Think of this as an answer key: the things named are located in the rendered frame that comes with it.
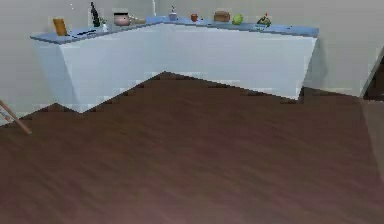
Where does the green round fruit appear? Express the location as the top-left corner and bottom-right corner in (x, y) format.
(231, 13), (245, 26)

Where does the pink pot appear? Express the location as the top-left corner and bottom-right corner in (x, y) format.
(113, 12), (132, 27)

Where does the brown bread loaf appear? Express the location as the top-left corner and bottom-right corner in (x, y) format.
(213, 10), (231, 23)

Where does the white counter with blue top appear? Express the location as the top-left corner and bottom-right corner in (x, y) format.
(29, 15), (320, 114)

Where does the black knife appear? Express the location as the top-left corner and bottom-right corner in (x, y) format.
(72, 29), (98, 37)

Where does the dark green bottle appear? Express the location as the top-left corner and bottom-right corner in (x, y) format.
(90, 1), (101, 28)

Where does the orange box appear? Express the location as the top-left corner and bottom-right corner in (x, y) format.
(52, 17), (69, 37)

